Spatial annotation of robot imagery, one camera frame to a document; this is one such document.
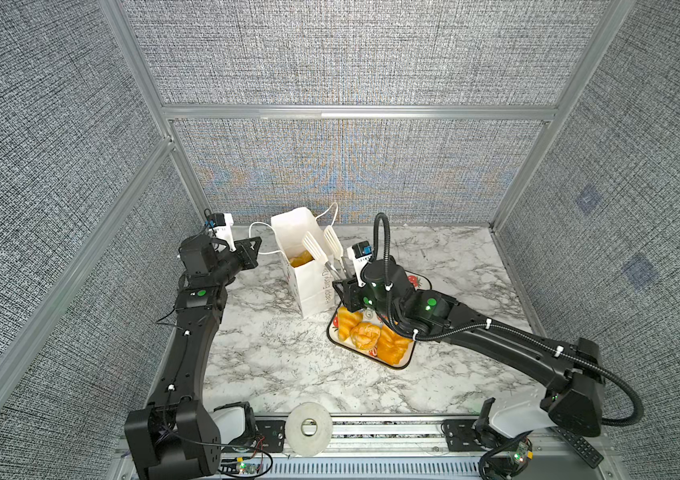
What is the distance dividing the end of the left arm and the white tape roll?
0.39 meters

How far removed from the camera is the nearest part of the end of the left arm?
25.6 inches

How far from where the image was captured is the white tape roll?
73cm
